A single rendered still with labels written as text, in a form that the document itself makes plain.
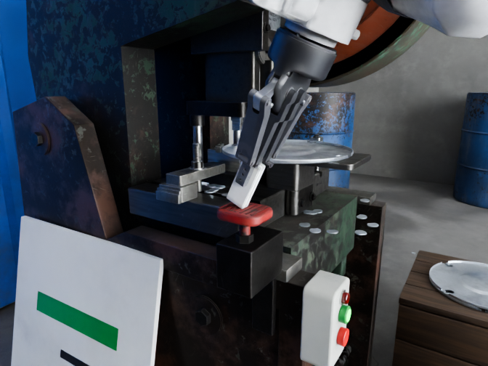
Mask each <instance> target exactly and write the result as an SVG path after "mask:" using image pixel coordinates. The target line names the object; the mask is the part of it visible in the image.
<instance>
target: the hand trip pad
mask: <svg viewBox="0 0 488 366"><path fill-rule="evenodd" d="M217 218H218V219H219V220H222V221H227V222H230V223H233V224H239V234H240V235H243V236H246V235H249V234H250V233H251V227H256V226H258V225H260V224H263V223H264V222H266V221H268V220H269V219H271V218H272V208H271V207H269V206H265V205H261V204H257V203H249V204H248V207H246V208H239V207H238V206H236V205H235V204H234V203H233V202H231V203H228V204H226V205H224V206H221V207H219V208H218V209H217Z"/></svg>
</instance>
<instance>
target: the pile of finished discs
mask: <svg viewBox="0 0 488 366"><path fill-rule="evenodd" d="M429 279H430V281H431V284H432V285H433V286H434V287H435V288H436V289H437V290H438V291H439V292H440V293H442V294H443V295H445V296H446V297H448V298H450V299H452V300H453V301H456V302H458V303H459V304H462V305H464V306H467V307H470V308H472V309H476V310H479V311H481V309H480V308H482V309H487V311H486V310H485V312H487V313H488V264H483V263H479V262H474V261H448V263H446V264H444V263H442V262H440V263H438V264H435V265H433V266H432V267H431V268H430V271H429Z"/></svg>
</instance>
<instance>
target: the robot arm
mask: <svg viewBox="0 0 488 366"><path fill-rule="evenodd" d="M248 1H249V2H250V3H252V4H255V5H256V6H259V7H261V8H263V9H266V10H268V11H270V12H273V13H275V14H276V15H279V16H281V17H284V18H285V19H287V20H286V22H285V27H286V28H285V27H280V28H278V29H277V31H276V33H275V35H274V38H273V40H272V43H271V46H270V48H269V51H268V57H269V59H270V60H271V61H273V63H274V68H273V69H272V72H271V73H270V74H269V76H268V77H267V79H266V82H265V87H264V88H263V89H262V90H260V91H257V90H255V89H251V90H250V91H249V93H248V109H247V112H246V115H245V120H244V123H243V128H242V131H241V135H240V139H239V142H238V146H237V151H236V153H235V157H236V158H238V159H239V160H241V161H242V162H241V164H240V167H239V169H238V170H237V173H236V176H235V178H234V181H233V183H232V186H231V187H230V190H229V192H228V195H227V199H228V200H230V201H231V202H233V203H234V204H235V205H236V206H238V207H239V208H246V207H248V204H249V202H250V200H251V198H252V195H253V193H254V191H255V189H256V186H257V184H258V183H259V180H260V178H261V175H262V174H263V172H264V169H265V167H266V166H268V167H269V168H271V167H273V165H274V163H273V162H271V161H270V160H271V158H273V159H275V158H276V157H277V155H278V153H279V152H280V150H281V149H282V146H283V145H284V144H285V141H286V139H287V138H288V136H289V134H290V133H291V131H292V129H293V127H294V126H295V124H296V122H297V120H298V119H299V117H300V115H301V114H302V112H303V111H304V109H305V108H306V106H307V105H308V104H309V103H310V101H311V99H312V96H311V95H309V94H307V92H306V91H307V90H308V88H309V86H310V82H311V80H315V81H323V80H325V79H326V77H327V75H328V73H329V71H330V69H331V67H332V65H333V63H334V61H335V59H336V56H337V54H336V52H337V51H336V50H334V49H333V48H335V46H336V44H337V43H338V42H341V43H342V44H347V45H349V42H350V41H351V39H353V40H357V39H358V38H359V35H360V32H359V30H357V26H358V25H359V22H360V20H361V19H362V16H363V14H364V13H365V10H366V7H367V4H368V3H370V1H371V0H248ZM373 1H374V2H375V3H376V4H377V5H379V6H380V7H382V8H383V9H385V10H386V11H387V12H390V13H393V14H396V15H400V16H403V17H406V18H410V19H415V20H417V21H419V22H422V23H424V24H426V25H429V26H431V27H432V28H435V29H437V30H438V31H440V32H441V33H443V34H445V35H446V36H455V37H467V38H482V37H484V36H486V35H488V0H373ZM331 47H332V48H331ZM265 165H266V166H265Z"/></svg>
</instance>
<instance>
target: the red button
mask: <svg viewBox="0 0 488 366"><path fill-rule="evenodd" d="M348 339H349V329H348V328H344V327H340V329H339V331H338V335H337V339H336V342H337V344H338V345H340V346H345V345H346V344H347V341H348Z"/></svg>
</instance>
